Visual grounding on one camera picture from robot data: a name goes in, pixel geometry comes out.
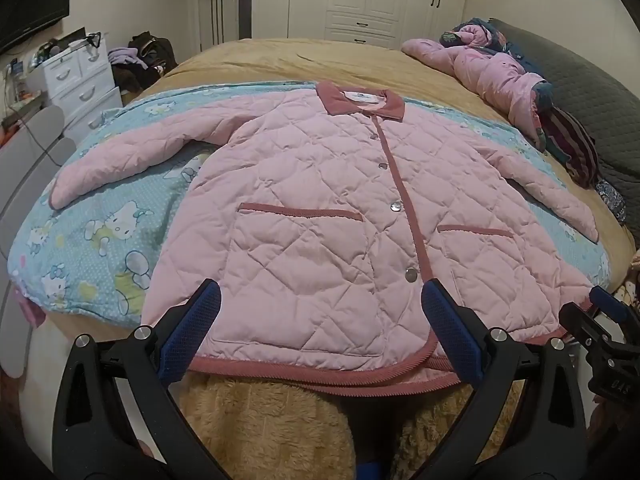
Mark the black backpack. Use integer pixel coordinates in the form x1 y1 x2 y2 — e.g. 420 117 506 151
127 31 178 76

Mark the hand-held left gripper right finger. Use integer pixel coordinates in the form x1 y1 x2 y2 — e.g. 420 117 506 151
410 278 590 480

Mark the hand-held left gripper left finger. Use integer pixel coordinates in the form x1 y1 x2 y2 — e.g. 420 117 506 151
51 278 231 480

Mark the white drawer cabinet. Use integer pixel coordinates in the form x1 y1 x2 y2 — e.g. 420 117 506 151
30 30 126 146

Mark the pink floral quilt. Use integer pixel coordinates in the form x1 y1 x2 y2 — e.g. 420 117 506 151
400 17 556 153

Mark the tan bed blanket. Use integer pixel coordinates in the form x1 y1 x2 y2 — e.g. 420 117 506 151
20 36 638 411

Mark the room door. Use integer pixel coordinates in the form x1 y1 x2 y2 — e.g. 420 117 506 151
197 0 256 53

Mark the lilac clothing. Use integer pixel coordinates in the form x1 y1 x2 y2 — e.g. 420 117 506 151
107 46 148 68

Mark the blue cartoon cat bedsheet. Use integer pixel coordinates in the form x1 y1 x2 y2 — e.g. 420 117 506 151
7 82 613 331

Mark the black television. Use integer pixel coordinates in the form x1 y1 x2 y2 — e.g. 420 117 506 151
0 0 71 56

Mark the white wardrobe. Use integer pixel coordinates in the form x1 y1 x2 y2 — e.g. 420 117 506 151
252 0 471 50

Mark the pink quilted jacket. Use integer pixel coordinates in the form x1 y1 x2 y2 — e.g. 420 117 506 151
49 80 601 395

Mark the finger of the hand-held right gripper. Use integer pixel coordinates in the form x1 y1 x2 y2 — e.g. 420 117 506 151
558 302 607 348
589 286 635 328

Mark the dark patterned cloth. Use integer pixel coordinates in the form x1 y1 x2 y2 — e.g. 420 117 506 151
595 180 628 226

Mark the grey rounded chair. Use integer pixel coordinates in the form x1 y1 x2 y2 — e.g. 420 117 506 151
0 105 76 376

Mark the purple striped pillow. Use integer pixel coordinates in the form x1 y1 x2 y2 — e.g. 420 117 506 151
537 107 601 188

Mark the grey quilted headboard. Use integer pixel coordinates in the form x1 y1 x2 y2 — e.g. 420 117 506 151
487 17 640 241

